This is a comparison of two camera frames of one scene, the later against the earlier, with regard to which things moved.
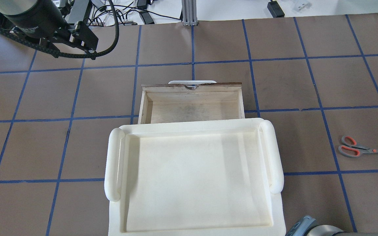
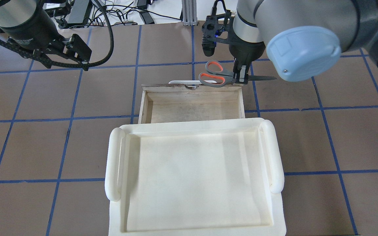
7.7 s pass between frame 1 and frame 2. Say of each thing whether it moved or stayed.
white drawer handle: stayed
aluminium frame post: stayed
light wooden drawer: stayed
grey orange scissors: moved
